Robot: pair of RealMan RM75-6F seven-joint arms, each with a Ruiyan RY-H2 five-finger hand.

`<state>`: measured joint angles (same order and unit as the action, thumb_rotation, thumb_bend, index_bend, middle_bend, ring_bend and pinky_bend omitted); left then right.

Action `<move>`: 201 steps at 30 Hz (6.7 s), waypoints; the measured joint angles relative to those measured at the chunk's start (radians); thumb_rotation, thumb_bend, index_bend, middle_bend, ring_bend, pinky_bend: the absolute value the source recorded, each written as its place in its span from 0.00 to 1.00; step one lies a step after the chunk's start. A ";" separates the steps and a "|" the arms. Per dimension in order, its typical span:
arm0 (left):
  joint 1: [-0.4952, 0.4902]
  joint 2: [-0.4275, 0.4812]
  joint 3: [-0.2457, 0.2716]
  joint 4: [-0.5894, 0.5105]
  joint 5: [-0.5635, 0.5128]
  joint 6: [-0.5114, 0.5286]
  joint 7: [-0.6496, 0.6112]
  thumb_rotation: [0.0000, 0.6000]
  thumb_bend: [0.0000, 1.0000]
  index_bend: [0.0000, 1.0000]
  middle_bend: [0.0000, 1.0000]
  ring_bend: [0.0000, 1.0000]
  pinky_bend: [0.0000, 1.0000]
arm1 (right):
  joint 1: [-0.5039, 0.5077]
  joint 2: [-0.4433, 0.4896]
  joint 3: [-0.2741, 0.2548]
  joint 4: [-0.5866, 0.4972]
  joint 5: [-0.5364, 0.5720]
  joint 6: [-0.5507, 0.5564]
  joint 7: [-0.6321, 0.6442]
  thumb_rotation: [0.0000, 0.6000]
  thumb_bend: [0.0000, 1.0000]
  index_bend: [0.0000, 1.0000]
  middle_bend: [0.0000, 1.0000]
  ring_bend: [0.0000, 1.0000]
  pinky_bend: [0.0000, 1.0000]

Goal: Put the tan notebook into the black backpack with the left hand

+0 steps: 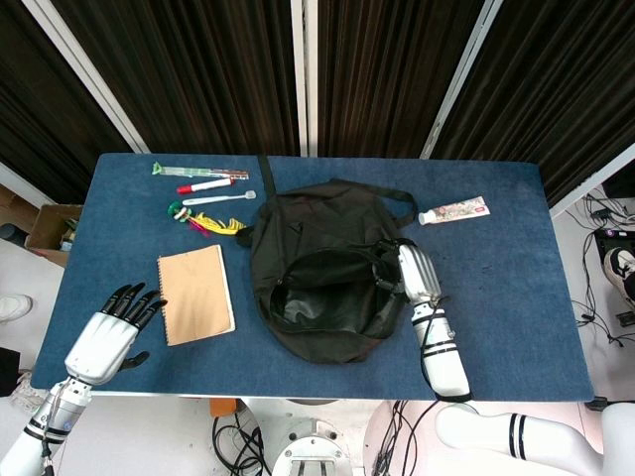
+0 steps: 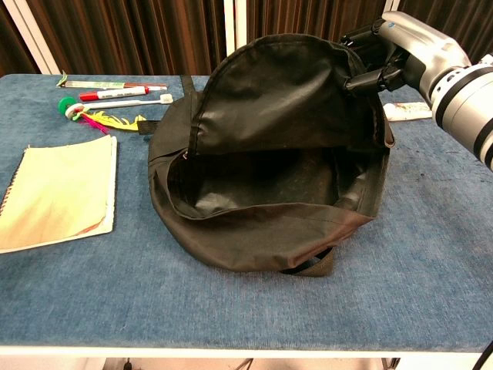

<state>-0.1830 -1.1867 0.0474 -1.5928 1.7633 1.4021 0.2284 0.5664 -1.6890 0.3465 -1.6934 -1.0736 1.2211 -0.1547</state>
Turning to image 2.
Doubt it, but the white toothbrush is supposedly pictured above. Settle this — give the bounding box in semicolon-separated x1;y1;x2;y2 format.
75;93;173;112

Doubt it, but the light brown spiral notebook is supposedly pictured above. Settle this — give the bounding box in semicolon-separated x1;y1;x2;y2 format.
0;134;119;254

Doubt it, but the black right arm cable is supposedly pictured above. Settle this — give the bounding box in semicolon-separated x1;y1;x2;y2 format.
471;341;493;370

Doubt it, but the white upright frame post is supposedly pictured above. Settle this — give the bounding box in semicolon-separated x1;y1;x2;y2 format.
223;0;248;50

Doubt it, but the white slanted frame post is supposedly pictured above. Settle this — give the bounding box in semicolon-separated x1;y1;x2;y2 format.
2;0;62;75

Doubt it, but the red white marker pen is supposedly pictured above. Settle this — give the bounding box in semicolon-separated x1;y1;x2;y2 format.
79;86;150;103

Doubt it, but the black fabric backpack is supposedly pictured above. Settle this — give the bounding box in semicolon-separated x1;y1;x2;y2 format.
147;33;396;278

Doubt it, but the dark brown curtain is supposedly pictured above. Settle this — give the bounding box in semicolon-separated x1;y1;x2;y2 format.
0;0;493;77

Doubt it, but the white toothpaste tube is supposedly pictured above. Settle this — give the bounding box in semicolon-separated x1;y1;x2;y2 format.
383;100;434;123

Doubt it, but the feather shuttlecock with green disc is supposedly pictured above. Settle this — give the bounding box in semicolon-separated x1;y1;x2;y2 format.
57;96;148;135

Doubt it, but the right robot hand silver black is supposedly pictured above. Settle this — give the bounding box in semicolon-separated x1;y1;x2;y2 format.
340;10;473;111

